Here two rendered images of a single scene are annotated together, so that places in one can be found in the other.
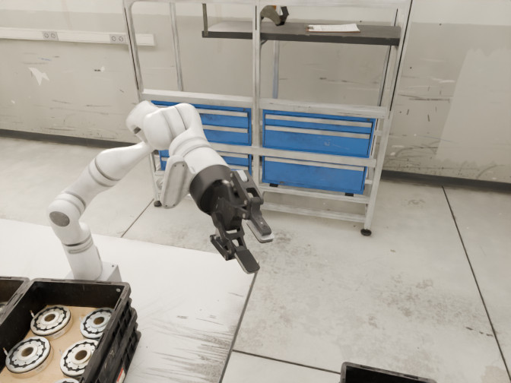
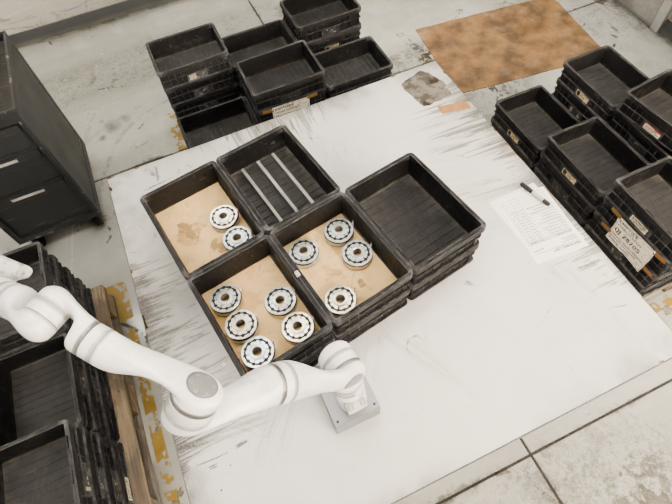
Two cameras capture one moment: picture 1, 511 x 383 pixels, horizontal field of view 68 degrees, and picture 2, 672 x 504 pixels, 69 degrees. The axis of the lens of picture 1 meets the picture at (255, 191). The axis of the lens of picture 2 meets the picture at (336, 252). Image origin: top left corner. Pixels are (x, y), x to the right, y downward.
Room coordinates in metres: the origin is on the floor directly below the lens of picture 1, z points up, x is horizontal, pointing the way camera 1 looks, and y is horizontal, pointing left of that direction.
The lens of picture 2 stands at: (1.29, 0.39, 2.26)
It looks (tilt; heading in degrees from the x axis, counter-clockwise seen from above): 59 degrees down; 148
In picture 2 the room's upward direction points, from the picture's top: 6 degrees counter-clockwise
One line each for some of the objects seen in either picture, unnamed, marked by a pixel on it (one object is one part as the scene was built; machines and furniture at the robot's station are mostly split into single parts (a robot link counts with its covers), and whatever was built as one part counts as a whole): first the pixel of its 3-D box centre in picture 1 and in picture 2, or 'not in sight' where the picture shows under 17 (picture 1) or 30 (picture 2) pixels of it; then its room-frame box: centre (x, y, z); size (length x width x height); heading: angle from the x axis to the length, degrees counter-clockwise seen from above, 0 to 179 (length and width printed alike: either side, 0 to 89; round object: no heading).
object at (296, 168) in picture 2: not in sight; (278, 185); (0.22, 0.85, 0.87); 0.40 x 0.30 x 0.11; 176
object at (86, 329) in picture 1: (99, 322); (257, 352); (0.70, 0.44, 0.86); 0.10 x 0.10 x 0.01
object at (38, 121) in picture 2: not in sight; (20, 152); (-1.16, 0.07, 0.45); 0.60 x 0.45 x 0.90; 167
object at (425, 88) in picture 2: not in sight; (425, 86); (0.06, 1.74, 0.71); 0.22 x 0.19 x 0.01; 167
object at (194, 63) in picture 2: not in sight; (198, 80); (-1.12, 1.08, 0.37); 0.40 x 0.30 x 0.45; 77
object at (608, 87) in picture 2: not in sight; (597, 100); (0.45, 2.71, 0.31); 0.40 x 0.30 x 0.34; 167
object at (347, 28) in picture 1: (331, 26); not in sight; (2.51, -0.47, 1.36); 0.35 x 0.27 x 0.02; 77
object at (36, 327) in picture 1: (50, 319); (297, 326); (0.71, 0.58, 0.86); 0.10 x 0.10 x 0.01
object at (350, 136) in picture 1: (314, 153); not in sight; (2.30, -0.40, 0.60); 0.72 x 0.03 x 0.56; 77
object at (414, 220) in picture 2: not in sight; (411, 217); (0.64, 1.12, 0.87); 0.40 x 0.30 x 0.11; 176
